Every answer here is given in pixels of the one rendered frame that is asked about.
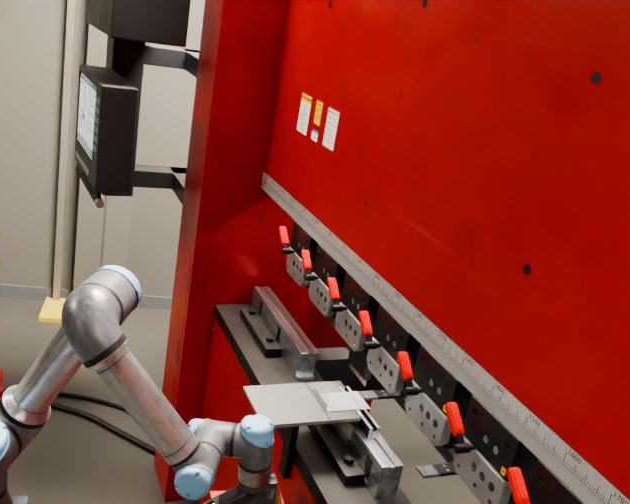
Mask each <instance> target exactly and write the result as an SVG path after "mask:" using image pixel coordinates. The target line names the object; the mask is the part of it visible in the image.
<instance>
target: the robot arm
mask: <svg viewBox="0 0 630 504"><path fill-rule="evenodd" d="M140 299H141V287H140V284H139V281H138V280H137V278H136V277H135V276H134V275H133V274H132V273H131V272H130V271H129V270H127V269H125V268H123V267H121V266H117V265H107V266H104V267H101V268H100V269H97V270H95V271H94V272H93V273H92V275H91V276H90V277H89V278H88V279H86V280H85V281H84V282H83V283H82V284H81V285H80V286H78V287H77V288H76V289H75V290H73V291H72V292H71V293H70V294H69V295H68V297H67V298H66V300H65V302H64V304H63V308H62V314H61V316H62V326H61V327H60V329H59V330H58V331H57V333H56V334H55V335H54V337H53V338H52V339H51V341H50V342H49V343H48V345H47V346H46V347H45V349H44V350H43V352H42V353H41V354H40V356H39V357H38V358H37V360H36V361H35V362H34V364H33V365H32V366H31V368H30V369H29V371H28V372H27V373H26V375H25V376H24V377H23V379H22V380H21V381H20V383H19V384H18V385H13V386H10V387H9V388H7V389H6V390H5V392H4V393H3V394H2V396H1V397H0V504H13V501H12V499H11V497H10V494H9V492H8V490H7V483H8V469H9V467H10V466H11V464H12V463H13V462H14V461H15V460H16V458H17V457H18V456H19V455H20V454H21V452H22V451H23V450H24V449H25V448H26V447H27V445H28V444H29V443H30V442H31V441H32V440H33V438H35V437H36V436H37V435H38V434H39V433H40V431H41V430H42V428H43V427H44V424H45V423H46V421H47V420H48V419H49V417H50V414H51V406H50V405H51V404H52V403H53V401H54V400H55V399H56V397H57V396H58V395H59V394H60V392H61V391H62V390H63V388H64V387H65V386H66V384H67V383H68V382H69V381H70V379H71V378H72V377H73V375H74V374H75V373H76V371H77V370H78V369H79V368H80V366H81V365H82V364H83V365H84V366H85V367H86V368H87V369H89V370H95V371H96V372H97V373H98V375H99V376H100V377H101V379H102V380H103V381H104V382H105V384H106V385H107V386H108V388H109V389H110V390H111V391H112V393H113V394H114V395H115V396H116V398H117V399H118V400H119V402H120V403H121V404H122V405H123V407H124V408H125V409H126V411H127V412H128V413H129V414H130V416H131V417H132V418H133V419H134V421H135V422H136V423H137V425H138V426H139V427H140V428H141V430H142V431H143V432H144V434H145V435H146V436H147V437H148V439H149V440H150V441H151V442H152V444H153V445H154V446H155V448H156V449H157V450H158V451H159V453H160V454H161V455H162V457H163V458H164V459H165V460H166V462H167V463H168V464H169V465H170V466H171V468H172V469H173V470H174V472H175V473H176V475H175V480H174V485H175V489H176V491H177V493H178V494H179V495H180V496H182V497H183V498H185V499H188V500H199V499H202V498H203V497H205V496H206V495H207V494H208V492H209V490H210V488H211V486H212V485H213V483H214V481H215V476H216V474H217V471H218V468H219V466H220V463H221V461H222V458H223V457H231V458H239V466H238V479H239V482H238V484H239V485H237V486H235V487H233V488H231V489H229V490H227V491H225V492H223V493H221V494H219V495H217V496H215V497H213V498H211V499H209V500H207V501H206V502H204V503H203V504H276V494H277V481H276V477H275V473H271V469H272V454H273V444H274V425H273V422H272V421H271V419H269V418H268V417H266V416H264V415H261V414H255V415H248V416H246V417H245V418H243V420H242V421H241V423H231V422H224V421H216V420H211V419H197V418H194V419H192V420H191V421H190V422H189V424H188V426H187V425H186V424H185V422H184V421H183V420H182V418H181V417H180V416H179V414H178V413H177V412H176V410H175V409H174V408H173V407H172V405H171V404H170V403H169V401H168V400H167V399H166V397H165V396H164V395H163V393H162V392H161V391H160V389H159V388H158V387H157V386H156V384H155V383H154V382H153V380H152V379H151V378H150V376H149V375H148V374H147V372H146V371H145V370H144V369H143V367H142V366H141V365H140V363H139V362H138V361H137V359H136V358H135V357H134V355H133V354H132V353H131V351H130V350H129V349H128V348H127V340H128V339H127V338H126V336H125V335H124V334H123V332H122V331H121V329H120V326H121V325H122V323H123V322H124V321H125V319H126V318H127V317H128V316H129V314H130V313H131V312H132V311H134V310H135V309H136V308H137V306H138V304H139V302H140Z"/></svg>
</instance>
